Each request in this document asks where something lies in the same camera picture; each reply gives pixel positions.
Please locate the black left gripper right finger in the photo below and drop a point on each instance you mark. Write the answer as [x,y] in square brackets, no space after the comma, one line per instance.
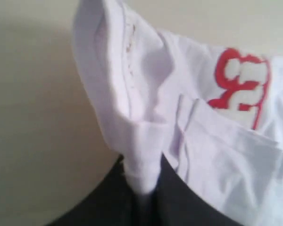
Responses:
[177,205]

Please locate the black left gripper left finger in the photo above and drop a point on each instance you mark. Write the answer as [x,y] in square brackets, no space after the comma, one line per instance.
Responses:
[111,203]

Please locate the white t-shirt red lettering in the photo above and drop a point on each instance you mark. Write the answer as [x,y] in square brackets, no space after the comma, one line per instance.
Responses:
[215,113]

